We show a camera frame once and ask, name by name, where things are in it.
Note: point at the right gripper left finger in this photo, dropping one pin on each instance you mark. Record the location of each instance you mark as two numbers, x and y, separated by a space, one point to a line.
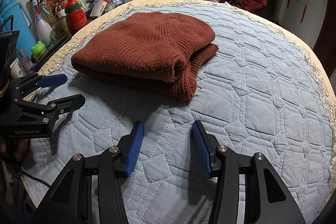
69 198

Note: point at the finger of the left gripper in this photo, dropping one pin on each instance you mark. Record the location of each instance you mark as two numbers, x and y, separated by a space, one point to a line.
60 105
42 82

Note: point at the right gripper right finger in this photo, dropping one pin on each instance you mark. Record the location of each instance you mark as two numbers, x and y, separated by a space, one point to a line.
267 199

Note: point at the rust red knit sweater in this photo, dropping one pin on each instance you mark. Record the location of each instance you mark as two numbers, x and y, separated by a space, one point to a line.
155 51

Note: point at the small paper cup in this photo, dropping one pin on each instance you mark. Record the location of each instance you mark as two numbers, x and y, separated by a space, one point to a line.
16 69

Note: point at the green frog cup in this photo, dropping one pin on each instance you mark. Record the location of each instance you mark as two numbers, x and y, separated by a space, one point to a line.
38 50

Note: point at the white spray bottle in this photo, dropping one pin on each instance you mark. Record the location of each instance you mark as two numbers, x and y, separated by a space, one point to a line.
43 28

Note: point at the blue thermos jug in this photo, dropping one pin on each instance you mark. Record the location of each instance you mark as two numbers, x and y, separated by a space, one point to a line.
21 22

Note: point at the red reindeer bottle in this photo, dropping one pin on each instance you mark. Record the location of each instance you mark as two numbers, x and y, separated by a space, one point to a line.
75 16

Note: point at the white medicine box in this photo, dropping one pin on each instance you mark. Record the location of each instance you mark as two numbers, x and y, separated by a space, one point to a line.
98 8

